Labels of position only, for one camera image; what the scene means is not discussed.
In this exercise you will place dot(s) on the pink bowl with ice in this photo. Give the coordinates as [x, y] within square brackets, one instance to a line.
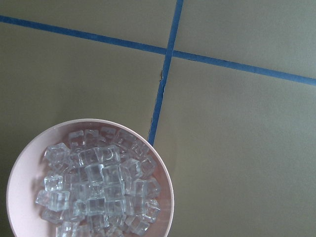
[87, 178]

